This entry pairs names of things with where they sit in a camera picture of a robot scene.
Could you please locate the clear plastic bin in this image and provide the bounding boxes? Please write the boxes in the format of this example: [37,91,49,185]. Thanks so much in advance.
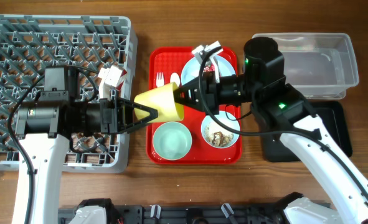
[253,32,359,100]

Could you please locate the white plastic fork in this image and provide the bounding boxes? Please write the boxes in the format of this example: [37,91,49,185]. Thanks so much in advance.
[156,72,164,88]

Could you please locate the black tray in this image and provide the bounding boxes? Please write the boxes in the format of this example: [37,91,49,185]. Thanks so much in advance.
[255,100,354,163]

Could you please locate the yellow plastic cup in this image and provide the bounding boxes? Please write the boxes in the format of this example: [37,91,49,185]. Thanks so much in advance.
[134,83,184,123]

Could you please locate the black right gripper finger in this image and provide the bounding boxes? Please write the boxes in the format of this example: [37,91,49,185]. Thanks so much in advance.
[174,92,202,111]
[176,78,202,93]

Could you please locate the mint green bowl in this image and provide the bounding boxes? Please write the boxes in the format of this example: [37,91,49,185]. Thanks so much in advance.
[153,122,192,161]

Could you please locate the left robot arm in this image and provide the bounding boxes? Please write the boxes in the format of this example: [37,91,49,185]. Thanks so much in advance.
[7,65,158,223]

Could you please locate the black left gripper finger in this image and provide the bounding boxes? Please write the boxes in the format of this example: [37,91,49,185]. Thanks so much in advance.
[117,115,158,134]
[116,98,158,114]

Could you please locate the white plastic spoon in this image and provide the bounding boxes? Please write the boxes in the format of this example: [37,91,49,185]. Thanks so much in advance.
[170,73,181,86]

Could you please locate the red plastic tray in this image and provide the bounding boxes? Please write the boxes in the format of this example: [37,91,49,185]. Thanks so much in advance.
[146,47,242,165]

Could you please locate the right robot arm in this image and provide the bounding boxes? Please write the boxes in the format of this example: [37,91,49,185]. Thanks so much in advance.
[174,37,368,223]

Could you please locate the food scraps with rice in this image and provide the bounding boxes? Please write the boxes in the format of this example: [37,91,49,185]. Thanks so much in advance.
[204,122,234,148]

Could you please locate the large light blue plate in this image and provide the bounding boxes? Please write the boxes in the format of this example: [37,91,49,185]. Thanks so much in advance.
[181,56,236,85]

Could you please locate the small light blue bowl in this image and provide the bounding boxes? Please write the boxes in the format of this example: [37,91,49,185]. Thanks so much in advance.
[201,110,242,149]

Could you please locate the grey dishwasher rack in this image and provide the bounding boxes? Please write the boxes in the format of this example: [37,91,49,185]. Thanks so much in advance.
[0,14,138,171]

